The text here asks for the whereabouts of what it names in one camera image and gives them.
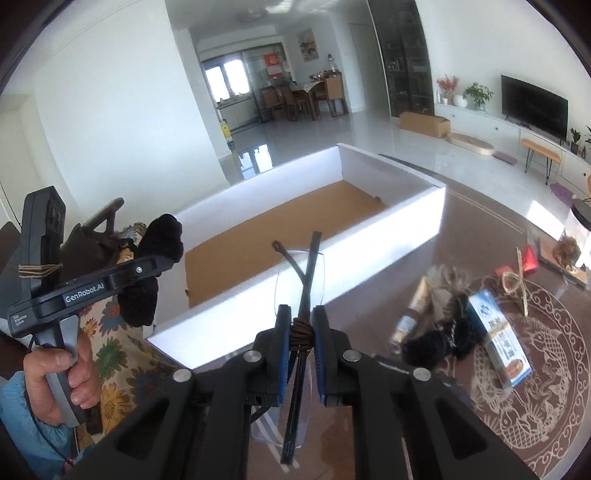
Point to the ceiling lamp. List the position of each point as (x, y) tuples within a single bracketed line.
[(251, 16)]

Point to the black hair scrunchie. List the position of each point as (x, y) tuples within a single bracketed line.
[(425, 348), (161, 235)]

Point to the balcony window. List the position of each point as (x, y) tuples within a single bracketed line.
[(228, 76)]

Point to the blue and white medicine box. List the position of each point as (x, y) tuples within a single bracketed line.
[(498, 341)]

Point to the wooden bench with metal legs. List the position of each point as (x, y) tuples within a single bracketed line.
[(540, 150)]

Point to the flat dark book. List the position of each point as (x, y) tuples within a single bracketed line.
[(563, 272)]

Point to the person's left hand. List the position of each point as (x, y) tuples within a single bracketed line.
[(87, 369)]

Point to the dark wooden chair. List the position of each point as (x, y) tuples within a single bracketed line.
[(87, 249)]

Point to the red door poster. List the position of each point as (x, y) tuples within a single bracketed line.
[(273, 64)]

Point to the rhinestone bow hair clip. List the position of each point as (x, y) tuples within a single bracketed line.
[(450, 286)]

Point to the rimless glasses with black temples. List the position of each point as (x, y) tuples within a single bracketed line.
[(304, 277)]

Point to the gold rhinestone claw clip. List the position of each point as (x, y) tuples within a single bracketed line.
[(508, 278)]

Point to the light wooden dining chair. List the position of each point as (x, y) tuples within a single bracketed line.
[(335, 90)]

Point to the person's left forearm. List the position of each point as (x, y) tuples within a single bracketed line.
[(23, 420)]

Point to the gold perfume bottle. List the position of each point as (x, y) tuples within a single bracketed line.
[(415, 307)]

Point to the white low cabinet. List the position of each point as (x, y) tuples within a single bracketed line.
[(489, 127)]

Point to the brown cardboard box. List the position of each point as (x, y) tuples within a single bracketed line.
[(422, 123)]

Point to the yellow bottle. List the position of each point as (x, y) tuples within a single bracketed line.
[(226, 131)]

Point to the round beige pet bed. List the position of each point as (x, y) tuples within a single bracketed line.
[(471, 144)]

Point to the purple floor mat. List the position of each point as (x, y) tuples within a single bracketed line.
[(561, 193)]

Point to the white cardboard box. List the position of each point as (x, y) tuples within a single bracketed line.
[(369, 240)]

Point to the dark dining chair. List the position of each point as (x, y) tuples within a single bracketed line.
[(293, 99), (272, 99)]

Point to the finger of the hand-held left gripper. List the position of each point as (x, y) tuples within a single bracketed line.
[(147, 268)]

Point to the framed wall painting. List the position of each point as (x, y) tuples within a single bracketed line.
[(307, 45)]

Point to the white round vase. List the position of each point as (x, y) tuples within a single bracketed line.
[(460, 100)]

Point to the dark glass display cabinet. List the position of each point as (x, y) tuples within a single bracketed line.
[(401, 55)]

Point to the green potted plant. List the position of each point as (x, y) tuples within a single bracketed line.
[(478, 94)]

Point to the white door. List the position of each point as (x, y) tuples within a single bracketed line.
[(362, 64)]

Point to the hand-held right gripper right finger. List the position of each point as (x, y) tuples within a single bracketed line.
[(321, 350)]

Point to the wooden dining table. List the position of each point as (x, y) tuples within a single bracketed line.
[(311, 94)]

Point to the small dark floor mat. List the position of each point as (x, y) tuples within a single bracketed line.
[(504, 158)]

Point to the black television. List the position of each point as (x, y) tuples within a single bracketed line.
[(535, 104)]

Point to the red flowers in vase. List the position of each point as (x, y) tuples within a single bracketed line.
[(448, 85)]

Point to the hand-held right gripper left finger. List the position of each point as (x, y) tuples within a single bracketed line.
[(282, 350)]

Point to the large leafy potted plant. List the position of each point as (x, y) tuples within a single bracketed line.
[(588, 138)]

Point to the small potted plant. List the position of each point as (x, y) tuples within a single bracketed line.
[(575, 138)]

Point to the floral cloth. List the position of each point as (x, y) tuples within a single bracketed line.
[(111, 350)]

